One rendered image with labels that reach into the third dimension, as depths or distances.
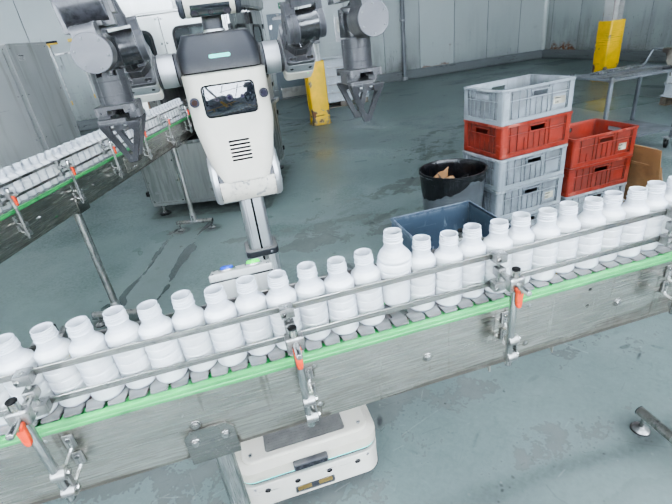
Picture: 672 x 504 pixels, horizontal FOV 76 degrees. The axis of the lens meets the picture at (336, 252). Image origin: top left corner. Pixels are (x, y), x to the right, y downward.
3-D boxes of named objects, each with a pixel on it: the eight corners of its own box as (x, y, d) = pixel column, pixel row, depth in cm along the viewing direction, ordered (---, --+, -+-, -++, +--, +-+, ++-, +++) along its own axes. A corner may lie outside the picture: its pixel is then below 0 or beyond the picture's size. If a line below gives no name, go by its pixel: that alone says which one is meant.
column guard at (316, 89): (313, 126, 809) (304, 63, 759) (308, 123, 844) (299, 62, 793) (333, 122, 817) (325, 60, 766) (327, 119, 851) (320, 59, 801)
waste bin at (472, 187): (438, 271, 298) (437, 183, 269) (411, 245, 337) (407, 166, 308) (496, 256, 307) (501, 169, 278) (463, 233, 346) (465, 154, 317)
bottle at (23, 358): (49, 393, 84) (10, 325, 76) (67, 402, 81) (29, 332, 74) (18, 416, 79) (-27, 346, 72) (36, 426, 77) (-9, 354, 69)
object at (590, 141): (570, 169, 319) (574, 140, 309) (531, 157, 354) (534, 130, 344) (634, 154, 333) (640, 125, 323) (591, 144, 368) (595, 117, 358)
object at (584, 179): (566, 198, 329) (570, 170, 319) (528, 183, 364) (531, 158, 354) (628, 181, 343) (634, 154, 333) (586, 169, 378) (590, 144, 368)
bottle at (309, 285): (334, 338, 89) (324, 269, 81) (306, 345, 88) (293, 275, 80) (328, 321, 94) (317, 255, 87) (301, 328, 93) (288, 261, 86)
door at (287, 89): (280, 99, 1203) (266, 14, 1107) (280, 99, 1211) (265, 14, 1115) (315, 94, 1222) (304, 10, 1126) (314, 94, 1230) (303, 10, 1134)
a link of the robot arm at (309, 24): (307, 20, 120) (288, 24, 119) (311, -4, 110) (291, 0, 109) (317, 51, 120) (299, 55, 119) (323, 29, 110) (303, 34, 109)
